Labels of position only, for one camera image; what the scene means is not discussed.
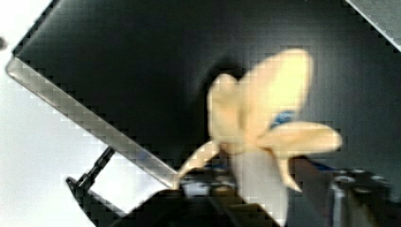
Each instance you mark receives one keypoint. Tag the peeled toy banana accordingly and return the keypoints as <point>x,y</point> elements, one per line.
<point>253,121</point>

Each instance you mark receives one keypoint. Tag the silver black toaster oven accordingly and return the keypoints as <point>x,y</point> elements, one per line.
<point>135,73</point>

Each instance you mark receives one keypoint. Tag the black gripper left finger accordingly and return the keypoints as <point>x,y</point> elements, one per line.
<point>206,197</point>

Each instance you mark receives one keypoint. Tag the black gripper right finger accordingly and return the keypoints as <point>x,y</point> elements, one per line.
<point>346,197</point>

